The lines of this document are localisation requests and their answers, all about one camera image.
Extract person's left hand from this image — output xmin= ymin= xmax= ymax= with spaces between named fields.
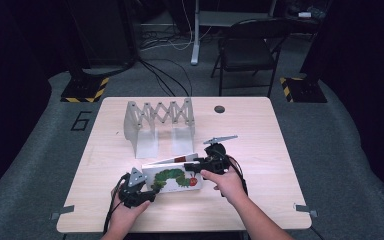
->
xmin=107 ymin=189 xmax=151 ymax=233

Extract person's right hand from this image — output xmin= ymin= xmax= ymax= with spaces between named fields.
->
xmin=200 ymin=169 xmax=248 ymax=205

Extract grey table corner bracket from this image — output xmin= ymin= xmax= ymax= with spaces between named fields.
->
xmin=49 ymin=205 xmax=76 ymax=221
xmin=293 ymin=203 xmax=319 ymax=219

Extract black stand base hazard stripes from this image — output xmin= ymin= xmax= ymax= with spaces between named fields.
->
xmin=278 ymin=76 xmax=328 ymax=104
xmin=60 ymin=76 xmax=110 ymax=104

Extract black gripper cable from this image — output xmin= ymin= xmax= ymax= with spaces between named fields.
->
xmin=225 ymin=154 xmax=250 ymax=197
xmin=102 ymin=172 xmax=132 ymax=235

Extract white desk frame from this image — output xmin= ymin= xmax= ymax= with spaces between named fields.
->
xmin=190 ymin=0 xmax=278 ymax=66

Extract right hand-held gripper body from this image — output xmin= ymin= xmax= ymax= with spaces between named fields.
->
xmin=199 ymin=134 xmax=239 ymax=176

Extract dark cabinet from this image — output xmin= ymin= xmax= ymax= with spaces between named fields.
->
xmin=65 ymin=0 xmax=138 ymax=69

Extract grey expandable book rack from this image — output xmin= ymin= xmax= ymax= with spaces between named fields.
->
xmin=123 ymin=98 xmax=196 ymax=160

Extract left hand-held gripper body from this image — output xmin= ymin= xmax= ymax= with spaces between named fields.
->
xmin=118 ymin=167 xmax=150 ymax=209

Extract black folding chair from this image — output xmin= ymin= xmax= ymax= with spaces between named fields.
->
xmin=210 ymin=17 xmax=292 ymax=99

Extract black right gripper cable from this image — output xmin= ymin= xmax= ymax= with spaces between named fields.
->
xmin=225 ymin=154 xmax=250 ymax=197

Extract black floor cables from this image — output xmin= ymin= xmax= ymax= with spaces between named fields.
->
xmin=137 ymin=57 xmax=194 ymax=98

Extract white caterpillar picture book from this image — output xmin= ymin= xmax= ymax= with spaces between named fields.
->
xmin=141 ymin=152 xmax=204 ymax=194

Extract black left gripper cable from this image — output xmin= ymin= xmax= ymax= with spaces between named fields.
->
xmin=102 ymin=172 xmax=132 ymax=235

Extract white floor cables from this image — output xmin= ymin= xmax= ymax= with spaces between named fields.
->
xmin=139 ymin=0 xmax=213 ymax=52

